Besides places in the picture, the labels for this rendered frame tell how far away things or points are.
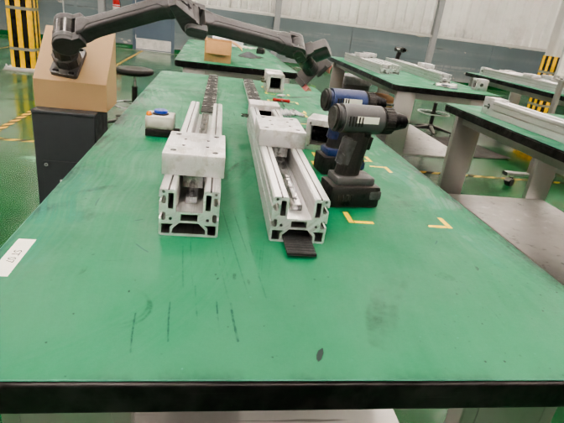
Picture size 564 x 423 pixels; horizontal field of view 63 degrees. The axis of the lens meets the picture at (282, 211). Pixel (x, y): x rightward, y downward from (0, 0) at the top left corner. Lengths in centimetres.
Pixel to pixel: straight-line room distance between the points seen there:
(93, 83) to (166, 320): 120
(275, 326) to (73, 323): 25
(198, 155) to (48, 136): 96
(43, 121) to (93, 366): 126
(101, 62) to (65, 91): 15
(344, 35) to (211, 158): 1213
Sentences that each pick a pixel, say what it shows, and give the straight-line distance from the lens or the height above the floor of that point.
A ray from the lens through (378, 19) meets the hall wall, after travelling 1314.
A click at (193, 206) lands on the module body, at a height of 82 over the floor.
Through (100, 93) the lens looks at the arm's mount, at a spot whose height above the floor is 84.
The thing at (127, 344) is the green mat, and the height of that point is 78.
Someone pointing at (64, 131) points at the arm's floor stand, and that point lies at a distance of 171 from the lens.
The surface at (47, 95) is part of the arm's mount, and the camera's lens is 174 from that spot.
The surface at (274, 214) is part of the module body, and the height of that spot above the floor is 83.
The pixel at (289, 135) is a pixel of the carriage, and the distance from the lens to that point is 109.
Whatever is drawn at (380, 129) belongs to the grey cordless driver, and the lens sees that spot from 100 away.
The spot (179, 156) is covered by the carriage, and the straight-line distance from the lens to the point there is 83.
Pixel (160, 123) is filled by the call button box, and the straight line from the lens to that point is 141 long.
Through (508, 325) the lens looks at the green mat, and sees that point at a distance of 75.
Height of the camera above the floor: 114
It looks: 23 degrees down
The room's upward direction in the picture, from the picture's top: 7 degrees clockwise
